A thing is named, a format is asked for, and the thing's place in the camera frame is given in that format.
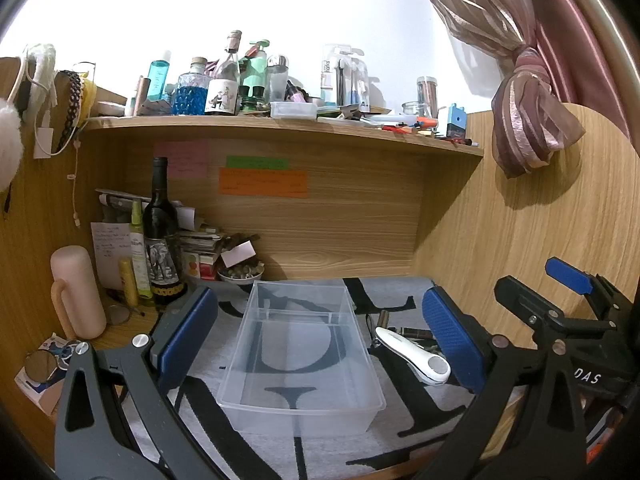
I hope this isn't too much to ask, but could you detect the beige mug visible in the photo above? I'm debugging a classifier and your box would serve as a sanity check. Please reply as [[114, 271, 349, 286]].
[[50, 245, 108, 340]]

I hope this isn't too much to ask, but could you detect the cardboard tube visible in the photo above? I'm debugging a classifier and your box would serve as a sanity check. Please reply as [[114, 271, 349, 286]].
[[135, 76, 151, 116]]

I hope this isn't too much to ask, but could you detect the yellow tube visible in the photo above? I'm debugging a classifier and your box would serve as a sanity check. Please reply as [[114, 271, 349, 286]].
[[118, 258, 139, 307]]

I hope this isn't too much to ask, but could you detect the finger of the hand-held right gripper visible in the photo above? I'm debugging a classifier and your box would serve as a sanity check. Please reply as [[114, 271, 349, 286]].
[[545, 256, 630, 320], [494, 275, 567, 347]]

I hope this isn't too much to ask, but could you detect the fluffy white pompom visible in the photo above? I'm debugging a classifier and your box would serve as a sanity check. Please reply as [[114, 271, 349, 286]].
[[0, 97, 23, 193]]

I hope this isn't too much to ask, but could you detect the wooden shelf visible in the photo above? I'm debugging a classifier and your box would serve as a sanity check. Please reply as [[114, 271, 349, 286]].
[[82, 115, 485, 157]]

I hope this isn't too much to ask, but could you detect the stack of books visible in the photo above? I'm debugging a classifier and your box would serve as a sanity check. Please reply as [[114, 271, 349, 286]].
[[177, 227, 223, 281]]

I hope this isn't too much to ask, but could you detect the green spray bottle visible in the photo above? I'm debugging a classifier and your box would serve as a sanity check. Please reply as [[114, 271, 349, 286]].
[[129, 200, 153, 300]]

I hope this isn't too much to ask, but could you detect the teal liquid bottle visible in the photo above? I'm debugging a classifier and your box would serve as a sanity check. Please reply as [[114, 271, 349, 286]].
[[147, 51, 172, 102]]

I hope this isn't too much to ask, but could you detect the white paper note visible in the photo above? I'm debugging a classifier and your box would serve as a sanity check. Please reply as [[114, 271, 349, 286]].
[[90, 220, 133, 291]]

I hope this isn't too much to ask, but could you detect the grey printed mat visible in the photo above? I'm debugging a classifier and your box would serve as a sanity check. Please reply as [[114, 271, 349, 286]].
[[120, 276, 531, 480]]

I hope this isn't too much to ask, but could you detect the black braided headband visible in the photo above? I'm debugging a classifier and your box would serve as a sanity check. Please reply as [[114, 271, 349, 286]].
[[55, 71, 83, 153]]

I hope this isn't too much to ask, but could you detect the green sticky note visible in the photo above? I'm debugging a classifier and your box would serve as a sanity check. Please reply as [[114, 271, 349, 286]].
[[226, 156, 290, 170]]

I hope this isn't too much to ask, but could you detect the clear plastic box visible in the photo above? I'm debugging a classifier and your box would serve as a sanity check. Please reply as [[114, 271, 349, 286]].
[[216, 280, 387, 438]]

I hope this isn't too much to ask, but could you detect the white can opener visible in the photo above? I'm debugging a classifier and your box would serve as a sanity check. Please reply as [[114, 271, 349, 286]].
[[375, 327, 452, 386]]

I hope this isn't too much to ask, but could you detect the green pump bottle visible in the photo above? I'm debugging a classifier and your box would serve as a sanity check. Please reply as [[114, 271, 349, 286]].
[[241, 39, 271, 101]]

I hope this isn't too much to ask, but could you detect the white card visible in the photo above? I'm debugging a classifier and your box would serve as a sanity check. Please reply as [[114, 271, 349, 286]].
[[220, 241, 256, 268]]

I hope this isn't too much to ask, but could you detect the white paper roll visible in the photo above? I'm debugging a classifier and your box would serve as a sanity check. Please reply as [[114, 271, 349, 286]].
[[95, 188, 196, 221]]

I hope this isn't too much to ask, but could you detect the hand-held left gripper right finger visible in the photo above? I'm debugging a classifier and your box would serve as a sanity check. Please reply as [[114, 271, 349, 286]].
[[415, 286, 588, 480]]

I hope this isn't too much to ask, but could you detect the clear labelled glass bottle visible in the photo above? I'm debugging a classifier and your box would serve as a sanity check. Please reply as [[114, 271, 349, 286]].
[[206, 30, 242, 116]]

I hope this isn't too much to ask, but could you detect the white plastic tray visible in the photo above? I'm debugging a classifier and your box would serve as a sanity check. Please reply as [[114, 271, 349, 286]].
[[270, 101, 318, 121]]

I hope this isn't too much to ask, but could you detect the yellow headband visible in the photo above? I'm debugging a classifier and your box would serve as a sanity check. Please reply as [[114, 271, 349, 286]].
[[75, 77, 96, 121]]

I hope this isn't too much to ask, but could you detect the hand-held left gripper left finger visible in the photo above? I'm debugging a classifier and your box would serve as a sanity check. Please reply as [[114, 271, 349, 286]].
[[54, 286, 226, 480]]

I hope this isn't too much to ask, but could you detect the white charger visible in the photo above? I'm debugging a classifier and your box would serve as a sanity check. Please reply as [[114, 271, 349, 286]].
[[34, 127, 55, 159]]

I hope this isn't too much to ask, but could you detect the blue pencil sharpener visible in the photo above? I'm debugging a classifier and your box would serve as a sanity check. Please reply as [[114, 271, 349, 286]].
[[446, 103, 467, 139]]

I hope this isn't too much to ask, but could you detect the bowl of stones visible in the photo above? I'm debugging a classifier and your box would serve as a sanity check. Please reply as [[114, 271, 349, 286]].
[[216, 263, 266, 284]]

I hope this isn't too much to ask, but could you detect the white earphone cable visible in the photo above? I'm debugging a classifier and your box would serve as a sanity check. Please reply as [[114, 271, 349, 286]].
[[67, 135, 83, 226]]

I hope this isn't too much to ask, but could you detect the white fuzzy headband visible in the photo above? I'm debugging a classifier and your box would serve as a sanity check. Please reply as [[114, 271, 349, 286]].
[[22, 42, 58, 116]]

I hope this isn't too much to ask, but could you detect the dark wine bottle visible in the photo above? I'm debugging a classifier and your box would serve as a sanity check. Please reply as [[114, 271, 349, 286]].
[[142, 156, 187, 306]]

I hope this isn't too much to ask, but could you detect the pink sticky note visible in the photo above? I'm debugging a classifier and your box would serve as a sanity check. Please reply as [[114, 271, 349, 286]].
[[154, 141, 209, 180]]

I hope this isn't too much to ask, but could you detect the orange sticky note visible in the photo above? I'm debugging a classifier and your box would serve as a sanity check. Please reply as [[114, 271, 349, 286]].
[[219, 168, 308, 197]]

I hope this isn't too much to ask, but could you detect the pink striped curtain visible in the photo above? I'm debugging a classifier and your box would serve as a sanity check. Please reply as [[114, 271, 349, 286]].
[[411, 0, 631, 179]]

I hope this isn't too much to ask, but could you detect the blue patterned glass bottle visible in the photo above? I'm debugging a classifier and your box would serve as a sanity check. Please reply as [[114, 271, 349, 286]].
[[173, 57, 209, 116]]

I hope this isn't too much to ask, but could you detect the blue sticker card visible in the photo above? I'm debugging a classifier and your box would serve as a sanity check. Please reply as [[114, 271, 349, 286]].
[[14, 332, 91, 416]]

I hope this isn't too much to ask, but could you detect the black tube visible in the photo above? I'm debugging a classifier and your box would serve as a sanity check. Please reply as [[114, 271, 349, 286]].
[[395, 327, 441, 342]]

